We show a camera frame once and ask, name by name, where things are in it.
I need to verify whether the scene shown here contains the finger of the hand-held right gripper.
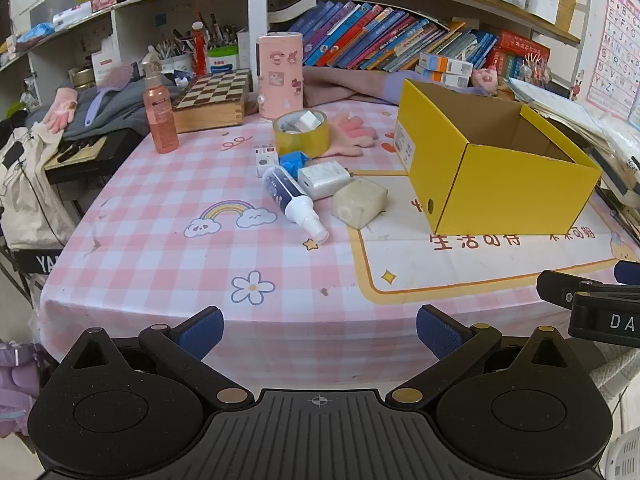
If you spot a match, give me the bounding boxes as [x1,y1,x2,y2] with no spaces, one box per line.
[536,270,640,308]
[614,260,640,286]

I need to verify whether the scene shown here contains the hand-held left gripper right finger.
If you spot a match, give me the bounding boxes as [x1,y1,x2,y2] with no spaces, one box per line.
[384,304,586,410]

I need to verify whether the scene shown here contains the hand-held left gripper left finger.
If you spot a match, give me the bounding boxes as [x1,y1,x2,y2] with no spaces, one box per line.
[60,306,256,411]

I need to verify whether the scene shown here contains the yellow cardboard box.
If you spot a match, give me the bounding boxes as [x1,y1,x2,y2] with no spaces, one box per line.
[395,78,602,236]

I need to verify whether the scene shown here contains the beige translucent square block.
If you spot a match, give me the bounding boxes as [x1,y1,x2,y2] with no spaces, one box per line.
[331,177,389,230]

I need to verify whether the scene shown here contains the white spray bottle dark print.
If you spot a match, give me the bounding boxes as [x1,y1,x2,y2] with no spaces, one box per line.
[262,166,330,242]

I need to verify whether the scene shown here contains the small white printed box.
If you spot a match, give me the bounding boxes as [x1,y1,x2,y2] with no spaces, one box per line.
[254,145,279,178]

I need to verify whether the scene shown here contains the white power adapter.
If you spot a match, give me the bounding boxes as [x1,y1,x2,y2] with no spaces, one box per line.
[297,161,353,200]

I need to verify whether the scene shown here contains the small blue plastic object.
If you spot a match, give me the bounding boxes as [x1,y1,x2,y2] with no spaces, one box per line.
[279,151,312,177]

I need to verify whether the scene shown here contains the yellowish tape roll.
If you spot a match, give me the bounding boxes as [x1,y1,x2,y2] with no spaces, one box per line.
[273,109,331,159]

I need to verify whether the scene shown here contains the pink cylinder container with stickers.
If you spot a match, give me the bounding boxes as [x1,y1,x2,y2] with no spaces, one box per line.
[256,31,305,121]

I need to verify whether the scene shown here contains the white chair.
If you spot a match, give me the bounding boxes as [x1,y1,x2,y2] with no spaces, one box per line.
[590,345,640,480]

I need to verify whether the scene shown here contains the stack of papers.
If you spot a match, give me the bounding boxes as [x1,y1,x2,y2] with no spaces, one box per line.
[505,77,640,201]

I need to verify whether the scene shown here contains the purple jacket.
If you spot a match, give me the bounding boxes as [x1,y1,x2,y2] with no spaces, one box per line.
[0,340,41,438]

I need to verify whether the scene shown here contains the beige canvas tote bag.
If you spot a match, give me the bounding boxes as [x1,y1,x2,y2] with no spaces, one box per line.
[0,127,76,251]

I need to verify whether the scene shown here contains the pink spray bottle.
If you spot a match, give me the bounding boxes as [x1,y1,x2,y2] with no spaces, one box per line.
[141,47,180,154]

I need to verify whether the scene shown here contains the pink pig plush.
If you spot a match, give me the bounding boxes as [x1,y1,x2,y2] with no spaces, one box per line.
[470,66,501,96]

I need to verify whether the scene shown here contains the colourful hair ornaments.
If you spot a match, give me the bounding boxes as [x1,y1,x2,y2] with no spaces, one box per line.
[520,55,551,83]

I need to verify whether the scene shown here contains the red book set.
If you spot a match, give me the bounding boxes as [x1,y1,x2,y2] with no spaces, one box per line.
[487,30,551,81]

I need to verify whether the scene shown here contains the orange and white carton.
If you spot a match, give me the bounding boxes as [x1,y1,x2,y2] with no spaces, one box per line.
[415,67,471,88]
[417,52,473,75]

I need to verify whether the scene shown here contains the wooden chessboard box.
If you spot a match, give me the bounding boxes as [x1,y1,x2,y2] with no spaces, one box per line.
[171,67,252,134]

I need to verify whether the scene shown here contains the grey clothes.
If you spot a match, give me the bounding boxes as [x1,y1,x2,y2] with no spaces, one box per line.
[25,80,186,141]

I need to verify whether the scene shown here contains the lilac hairbrush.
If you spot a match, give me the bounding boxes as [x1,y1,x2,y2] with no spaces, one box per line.
[82,65,132,126]

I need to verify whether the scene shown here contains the pink knit glove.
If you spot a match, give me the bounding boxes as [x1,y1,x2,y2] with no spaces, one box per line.
[42,87,78,133]

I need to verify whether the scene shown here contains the mauve and lilac cloth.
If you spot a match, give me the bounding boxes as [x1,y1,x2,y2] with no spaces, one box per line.
[302,67,486,106]

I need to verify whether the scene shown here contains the green and white pen holder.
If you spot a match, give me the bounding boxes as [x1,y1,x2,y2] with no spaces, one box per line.
[206,46,239,73]

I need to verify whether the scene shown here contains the row of colourful books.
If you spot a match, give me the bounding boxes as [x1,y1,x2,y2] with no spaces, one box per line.
[287,0,501,72]

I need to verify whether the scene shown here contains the white lying book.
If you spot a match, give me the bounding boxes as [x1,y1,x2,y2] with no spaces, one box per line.
[267,0,318,23]

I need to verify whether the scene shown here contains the white shelf unit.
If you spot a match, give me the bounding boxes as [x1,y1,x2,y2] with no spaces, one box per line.
[0,0,596,111]

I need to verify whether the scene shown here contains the alphabet wall poster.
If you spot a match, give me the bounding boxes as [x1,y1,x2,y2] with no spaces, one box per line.
[585,0,640,126]

